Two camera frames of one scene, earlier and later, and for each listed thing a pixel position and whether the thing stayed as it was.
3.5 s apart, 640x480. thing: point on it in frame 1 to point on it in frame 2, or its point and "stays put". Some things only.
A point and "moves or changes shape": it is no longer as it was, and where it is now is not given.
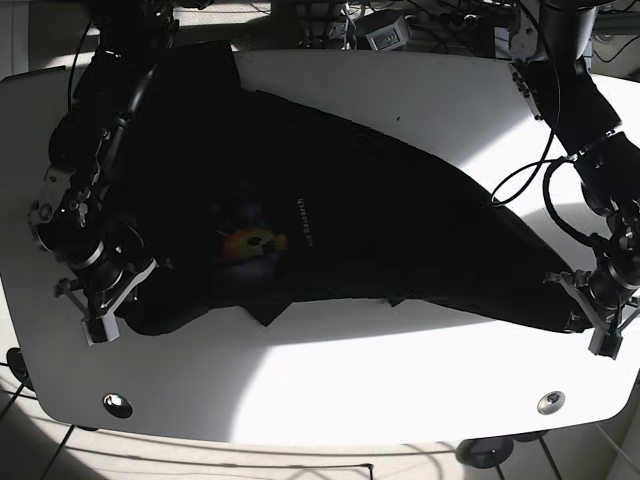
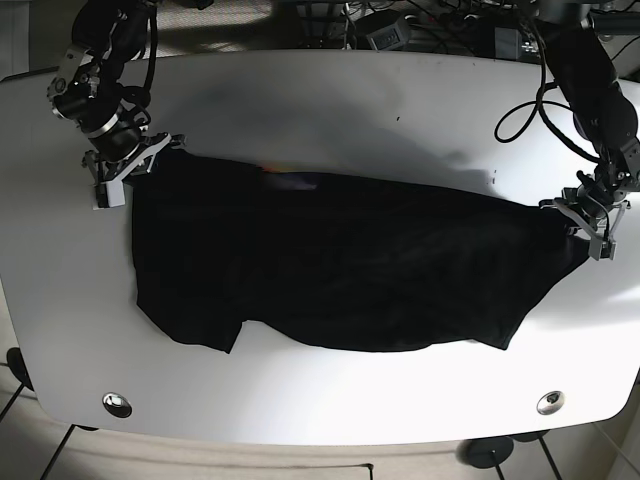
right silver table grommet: [550, 402] stays put
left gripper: [101, 305] to [108, 176]
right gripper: [607, 338] to [600, 230]
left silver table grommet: [117, 405] stays put
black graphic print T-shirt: [253, 198] moves or changes shape
